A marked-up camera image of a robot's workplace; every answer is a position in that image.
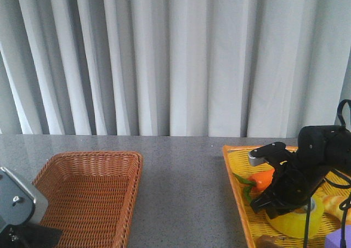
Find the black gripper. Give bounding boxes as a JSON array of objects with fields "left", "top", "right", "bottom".
[
  {"left": 1, "top": 223, "right": 63, "bottom": 247},
  {"left": 250, "top": 160, "right": 330, "bottom": 219}
]

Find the yellow tape roll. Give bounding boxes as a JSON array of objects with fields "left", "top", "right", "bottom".
[{"left": 265, "top": 195, "right": 324, "bottom": 239}]

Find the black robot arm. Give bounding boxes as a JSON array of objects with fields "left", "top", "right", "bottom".
[{"left": 248, "top": 125, "right": 350, "bottom": 218}]

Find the orange toy carrot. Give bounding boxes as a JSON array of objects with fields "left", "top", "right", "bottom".
[{"left": 234, "top": 168, "right": 275, "bottom": 203}]

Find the toy bread croissant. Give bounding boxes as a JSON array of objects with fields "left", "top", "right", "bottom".
[{"left": 322, "top": 195, "right": 346, "bottom": 221}]

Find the yellow woven basket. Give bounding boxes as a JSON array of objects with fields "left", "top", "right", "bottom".
[{"left": 223, "top": 145, "right": 350, "bottom": 247}]

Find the brown wicker basket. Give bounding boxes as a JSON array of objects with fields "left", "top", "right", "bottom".
[{"left": 33, "top": 151, "right": 143, "bottom": 247}]

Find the brown dried leaf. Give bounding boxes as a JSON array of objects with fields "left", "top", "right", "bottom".
[{"left": 256, "top": 235, "right": 285, "bottom": 248}]

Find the purple foam cube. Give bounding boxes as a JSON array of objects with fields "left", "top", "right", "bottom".
[{"left": 324, "top": 225, "right": 351, "bottom": 248}]

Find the white pleated curtain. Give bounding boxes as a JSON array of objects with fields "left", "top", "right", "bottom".
[{"left": 1, "top": 0, "right": 350, "bottom": 138}]

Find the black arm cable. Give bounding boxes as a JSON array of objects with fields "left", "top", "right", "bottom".
[{"left": 303, "top": 99, "right": 351, "bottom": 248}]

